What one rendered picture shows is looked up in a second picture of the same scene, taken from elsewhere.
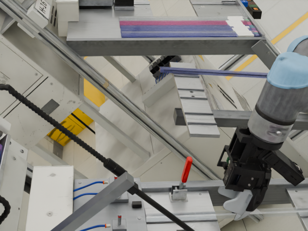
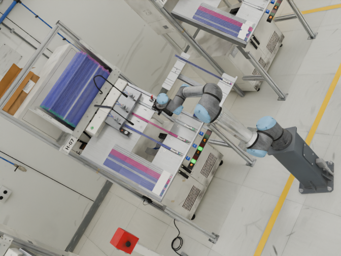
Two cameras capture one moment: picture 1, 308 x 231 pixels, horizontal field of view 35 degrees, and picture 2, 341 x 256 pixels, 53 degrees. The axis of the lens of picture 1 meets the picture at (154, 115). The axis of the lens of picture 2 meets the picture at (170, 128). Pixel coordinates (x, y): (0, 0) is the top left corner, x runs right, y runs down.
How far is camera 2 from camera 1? 2.02 m
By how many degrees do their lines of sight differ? 45
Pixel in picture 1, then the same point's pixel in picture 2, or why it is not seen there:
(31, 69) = (159, 14)
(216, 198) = not seen: hidden behind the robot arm
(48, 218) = (113, 95)
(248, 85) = (297, 26)
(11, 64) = (152, 10)
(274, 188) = not seen: hidden behind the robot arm
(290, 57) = (160, 96)
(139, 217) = (132, 103)
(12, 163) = (113, 76)
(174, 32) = (213, 23)
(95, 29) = (187, 6)
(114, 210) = (129, 98)
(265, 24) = not seen: outside the picture
